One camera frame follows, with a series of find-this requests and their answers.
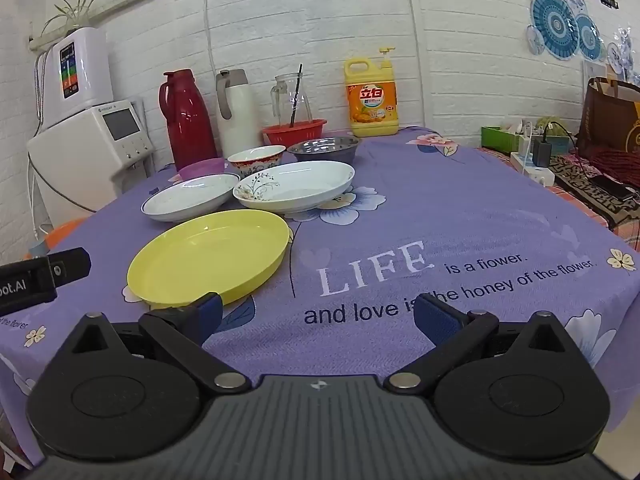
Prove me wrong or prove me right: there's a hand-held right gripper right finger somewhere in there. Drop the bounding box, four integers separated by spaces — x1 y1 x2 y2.
384 293 573 393

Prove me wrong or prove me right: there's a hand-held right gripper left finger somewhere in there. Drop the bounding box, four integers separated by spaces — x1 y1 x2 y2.
65 291 252 395

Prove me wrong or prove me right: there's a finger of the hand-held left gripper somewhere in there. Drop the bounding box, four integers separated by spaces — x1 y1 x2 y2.
46 247 93 289

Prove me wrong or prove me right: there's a yellow plastic plate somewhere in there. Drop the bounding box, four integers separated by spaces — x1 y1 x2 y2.
126 209 292 310

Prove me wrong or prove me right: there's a white blue-rimmed plate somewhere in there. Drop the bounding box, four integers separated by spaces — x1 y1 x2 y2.
141 173 242 223

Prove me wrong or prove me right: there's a purple plastic bowl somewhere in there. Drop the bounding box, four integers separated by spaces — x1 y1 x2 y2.
177 158 232 181

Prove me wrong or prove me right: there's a white oval floral plate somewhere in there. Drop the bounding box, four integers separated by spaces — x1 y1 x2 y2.
232 161 356 214

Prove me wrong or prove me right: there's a white red-patterned bowl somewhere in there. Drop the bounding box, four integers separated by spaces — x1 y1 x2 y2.
227 145 287 177

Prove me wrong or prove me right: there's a stainless steel bowl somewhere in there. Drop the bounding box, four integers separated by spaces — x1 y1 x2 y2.
286 137 360 165

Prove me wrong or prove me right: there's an orange plastic stool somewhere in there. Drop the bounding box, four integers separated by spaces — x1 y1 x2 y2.
36 216 92 253

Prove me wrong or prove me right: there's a purple floral tablecloth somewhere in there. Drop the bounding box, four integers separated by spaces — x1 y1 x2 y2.
0 125 640 466

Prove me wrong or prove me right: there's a white water dispenser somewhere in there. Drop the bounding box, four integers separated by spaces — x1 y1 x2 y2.
26 99 155 226

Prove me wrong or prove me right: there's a white power strip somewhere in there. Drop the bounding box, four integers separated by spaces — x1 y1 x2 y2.
510 151 557 187

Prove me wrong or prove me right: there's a red thermos jug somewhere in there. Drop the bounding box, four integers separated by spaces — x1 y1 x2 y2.
159 69 218 171

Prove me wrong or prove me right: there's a green tissue box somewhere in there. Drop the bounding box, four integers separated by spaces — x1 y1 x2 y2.
481 124 527 154

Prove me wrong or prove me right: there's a red plastic basket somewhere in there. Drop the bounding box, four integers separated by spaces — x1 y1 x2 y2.
262 119 328 148

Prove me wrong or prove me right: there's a white water purifier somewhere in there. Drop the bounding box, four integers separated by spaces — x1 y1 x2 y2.
35 26 115 127

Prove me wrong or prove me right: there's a black charger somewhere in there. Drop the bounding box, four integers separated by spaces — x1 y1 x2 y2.
531 137 554 168

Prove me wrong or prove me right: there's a brown patterned cloth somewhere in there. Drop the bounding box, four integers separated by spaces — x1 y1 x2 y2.
549 154 640 233

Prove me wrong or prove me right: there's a white thermos jug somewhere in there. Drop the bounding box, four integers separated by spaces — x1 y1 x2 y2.
216 69 265 158

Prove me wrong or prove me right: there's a black smartphone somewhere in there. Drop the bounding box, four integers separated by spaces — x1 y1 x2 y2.
587 174 637 202

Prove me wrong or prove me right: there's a clear glass pitcher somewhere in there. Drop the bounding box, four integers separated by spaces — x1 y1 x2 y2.
270 73 314 125

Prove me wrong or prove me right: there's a yellow detergent bottle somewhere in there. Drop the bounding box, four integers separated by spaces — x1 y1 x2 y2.
343 47 400 138

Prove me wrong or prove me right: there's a dark red knitted cloth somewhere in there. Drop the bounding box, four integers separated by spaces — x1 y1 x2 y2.
581 146 640 188

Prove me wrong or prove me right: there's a black stirring stick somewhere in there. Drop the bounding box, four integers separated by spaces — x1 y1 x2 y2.
289 64 303 129

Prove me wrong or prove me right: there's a green potted plant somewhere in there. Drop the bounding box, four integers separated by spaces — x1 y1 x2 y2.
39 0 116 37

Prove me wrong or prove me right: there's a brown paper bag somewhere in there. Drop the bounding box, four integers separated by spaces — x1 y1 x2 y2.
576 77 640 155

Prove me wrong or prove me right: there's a large blue paper fan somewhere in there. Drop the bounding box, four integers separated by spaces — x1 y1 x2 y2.
530 0 581 62

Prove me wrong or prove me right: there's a medium blue paper fan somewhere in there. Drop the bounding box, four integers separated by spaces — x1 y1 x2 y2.
574 12 604 62

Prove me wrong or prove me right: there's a white wall cable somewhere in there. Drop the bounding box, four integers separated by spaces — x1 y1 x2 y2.
199 0 216 92

